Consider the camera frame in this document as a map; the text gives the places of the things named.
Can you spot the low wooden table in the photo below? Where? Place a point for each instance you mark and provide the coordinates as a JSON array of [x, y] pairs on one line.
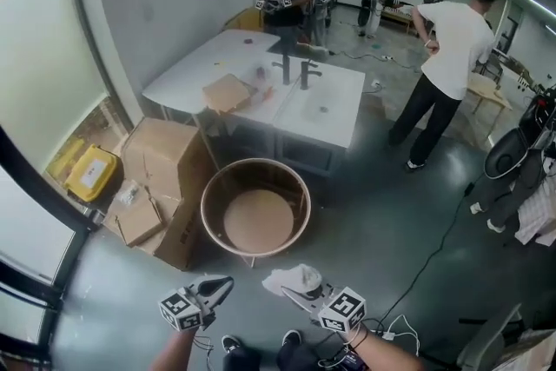
[[488, 93]]

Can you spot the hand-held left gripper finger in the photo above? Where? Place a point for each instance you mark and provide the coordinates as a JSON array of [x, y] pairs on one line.
[[223, 294], [215, 280]]

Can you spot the person's black shoe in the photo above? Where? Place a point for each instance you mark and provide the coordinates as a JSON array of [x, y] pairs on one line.
[[231, 344], [291, 338]]

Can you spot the white rectangular table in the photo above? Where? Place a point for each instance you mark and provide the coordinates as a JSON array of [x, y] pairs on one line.
[[204, 65]]

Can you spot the black faucet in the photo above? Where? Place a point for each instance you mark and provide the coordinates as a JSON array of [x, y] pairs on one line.
[[307, 76]]

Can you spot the person's black right shoe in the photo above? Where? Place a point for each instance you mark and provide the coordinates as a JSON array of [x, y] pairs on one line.
[[291, 338]]

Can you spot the large cardboard box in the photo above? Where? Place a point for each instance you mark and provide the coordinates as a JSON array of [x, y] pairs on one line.
[[160, 156]]

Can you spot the small cardboard box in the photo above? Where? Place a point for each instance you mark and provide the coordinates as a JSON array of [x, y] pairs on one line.
[[227, 93]]

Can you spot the round wooden glass-top table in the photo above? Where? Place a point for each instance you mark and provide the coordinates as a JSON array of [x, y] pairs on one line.
[[256, 223]]

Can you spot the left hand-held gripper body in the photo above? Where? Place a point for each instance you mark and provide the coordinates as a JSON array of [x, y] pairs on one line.
[[181, 310]]

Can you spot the white sink counter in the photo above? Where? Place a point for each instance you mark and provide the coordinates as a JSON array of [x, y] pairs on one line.
[[330, 117]]

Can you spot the white checked garment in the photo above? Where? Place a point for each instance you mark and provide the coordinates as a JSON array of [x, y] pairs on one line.
[[538, 213]]

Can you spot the person's leg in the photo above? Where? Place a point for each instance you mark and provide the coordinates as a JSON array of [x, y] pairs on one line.
[[241, 362], [297, 358]]

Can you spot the long cardboard box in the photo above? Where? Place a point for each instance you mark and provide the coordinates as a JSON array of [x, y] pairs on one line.
[[180, 236]]

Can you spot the clear plastic bag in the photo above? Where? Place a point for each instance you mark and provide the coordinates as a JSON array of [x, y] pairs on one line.
[[262, 82]]

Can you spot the flat cardboard sheet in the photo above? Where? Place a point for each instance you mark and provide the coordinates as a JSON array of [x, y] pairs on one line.
[[137, 219]]

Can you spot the person's left forearm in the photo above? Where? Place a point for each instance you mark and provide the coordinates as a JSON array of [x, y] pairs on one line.
[[174, 352]]

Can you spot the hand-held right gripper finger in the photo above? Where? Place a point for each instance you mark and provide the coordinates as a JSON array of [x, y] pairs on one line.
[[298, 298]]

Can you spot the person's right forearm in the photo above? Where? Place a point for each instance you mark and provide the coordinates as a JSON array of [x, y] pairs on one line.
[[386, 354]]

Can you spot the person's right leg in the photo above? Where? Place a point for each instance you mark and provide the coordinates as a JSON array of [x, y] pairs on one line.
[[297, 358]]

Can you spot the wooden bench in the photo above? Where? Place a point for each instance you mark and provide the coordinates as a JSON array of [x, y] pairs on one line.
[[397, 16]]

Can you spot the yellow plastic case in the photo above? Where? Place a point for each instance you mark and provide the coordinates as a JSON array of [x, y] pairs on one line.
[[92, 173]]

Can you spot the white cloth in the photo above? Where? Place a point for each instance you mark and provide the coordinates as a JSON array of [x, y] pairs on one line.
[[299, 276]]

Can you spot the black electric scooter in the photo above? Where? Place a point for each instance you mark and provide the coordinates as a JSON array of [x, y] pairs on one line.
[[508, 152]]

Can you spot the person's left leg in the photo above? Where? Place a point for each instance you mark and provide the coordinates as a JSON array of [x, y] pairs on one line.
[[241, 362]]

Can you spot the black wristband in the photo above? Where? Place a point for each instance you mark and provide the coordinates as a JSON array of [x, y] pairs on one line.
[[359, 339]]

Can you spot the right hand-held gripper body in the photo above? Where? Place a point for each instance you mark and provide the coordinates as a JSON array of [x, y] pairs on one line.
[[341, 308]]

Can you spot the person's black left shoe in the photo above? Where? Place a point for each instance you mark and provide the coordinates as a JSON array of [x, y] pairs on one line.
[[231, 344]]

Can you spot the white floor power strip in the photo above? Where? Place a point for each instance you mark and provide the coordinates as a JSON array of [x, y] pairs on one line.
[[386, 56]]

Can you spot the grey chair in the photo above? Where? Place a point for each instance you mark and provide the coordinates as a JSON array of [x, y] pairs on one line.
[[491, 341]]

